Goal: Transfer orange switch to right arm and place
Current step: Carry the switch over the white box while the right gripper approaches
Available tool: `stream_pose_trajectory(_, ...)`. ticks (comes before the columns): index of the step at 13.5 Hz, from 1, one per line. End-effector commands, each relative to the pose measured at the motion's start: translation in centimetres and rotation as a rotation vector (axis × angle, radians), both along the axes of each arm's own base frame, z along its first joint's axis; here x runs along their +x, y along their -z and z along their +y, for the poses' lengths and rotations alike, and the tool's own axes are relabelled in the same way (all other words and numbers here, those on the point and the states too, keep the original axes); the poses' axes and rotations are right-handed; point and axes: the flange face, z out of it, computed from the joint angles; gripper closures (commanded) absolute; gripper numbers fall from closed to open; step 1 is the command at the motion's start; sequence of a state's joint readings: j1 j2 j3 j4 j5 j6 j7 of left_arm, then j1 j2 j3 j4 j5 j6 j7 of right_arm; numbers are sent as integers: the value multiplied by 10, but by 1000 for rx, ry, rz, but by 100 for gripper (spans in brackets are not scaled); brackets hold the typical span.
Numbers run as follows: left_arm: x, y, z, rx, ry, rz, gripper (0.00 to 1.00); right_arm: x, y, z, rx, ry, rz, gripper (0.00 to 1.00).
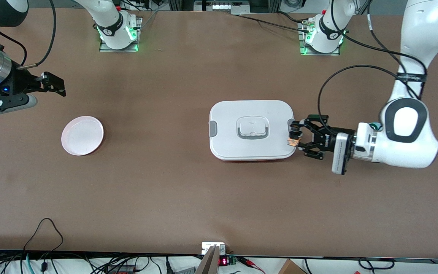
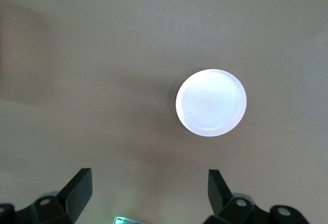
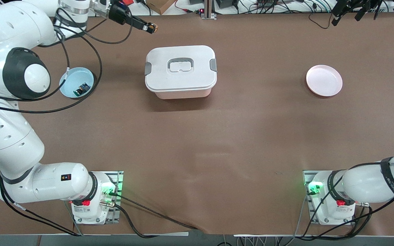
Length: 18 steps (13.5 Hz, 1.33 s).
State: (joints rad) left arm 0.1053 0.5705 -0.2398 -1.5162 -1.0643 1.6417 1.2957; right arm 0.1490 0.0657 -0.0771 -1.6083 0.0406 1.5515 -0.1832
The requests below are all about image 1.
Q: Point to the aluminium bar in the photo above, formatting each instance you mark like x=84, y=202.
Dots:
x=207, y=266

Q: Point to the small white box device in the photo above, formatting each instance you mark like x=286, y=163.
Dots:
x=207, y=247

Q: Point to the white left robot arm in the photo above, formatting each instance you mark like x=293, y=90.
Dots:
x=416, y=23

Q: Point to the pink round plate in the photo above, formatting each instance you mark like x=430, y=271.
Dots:
x=82, y=136

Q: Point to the brown cardboard box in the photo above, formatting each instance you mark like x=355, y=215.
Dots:
x=291, y=268

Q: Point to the white lunch box lid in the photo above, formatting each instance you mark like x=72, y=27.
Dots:
x=234, y=112

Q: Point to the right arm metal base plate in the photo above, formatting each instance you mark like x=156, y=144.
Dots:
x=107, y=49

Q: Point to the red digit display module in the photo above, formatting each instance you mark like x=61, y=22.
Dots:
x=223, y=262

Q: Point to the red clip leads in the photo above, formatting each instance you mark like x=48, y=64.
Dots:
x=249, y=262

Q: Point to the lunch box base container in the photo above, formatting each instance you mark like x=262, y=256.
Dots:
x=257, y=161

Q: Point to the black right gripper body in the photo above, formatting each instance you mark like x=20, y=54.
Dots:
x=20, y=83

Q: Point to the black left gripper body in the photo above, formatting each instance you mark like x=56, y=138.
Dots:
x=326, y=138

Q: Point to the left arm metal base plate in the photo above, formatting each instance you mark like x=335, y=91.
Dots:
x=310, y=53

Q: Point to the white power strip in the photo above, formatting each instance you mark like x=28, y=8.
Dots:
x=226, y=6

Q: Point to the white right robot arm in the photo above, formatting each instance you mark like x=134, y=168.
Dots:
x=108, y=23

